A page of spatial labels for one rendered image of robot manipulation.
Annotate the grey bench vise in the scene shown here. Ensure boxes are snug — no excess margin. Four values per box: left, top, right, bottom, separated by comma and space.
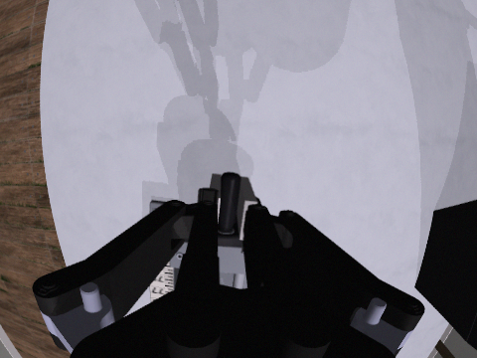
149, 172, 247, 302

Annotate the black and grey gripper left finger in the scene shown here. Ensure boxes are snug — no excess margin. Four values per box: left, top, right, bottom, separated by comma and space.
32, 173, 222, 358

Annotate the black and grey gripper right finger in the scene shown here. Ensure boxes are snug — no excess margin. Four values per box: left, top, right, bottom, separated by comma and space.
237, 177, 425, 358

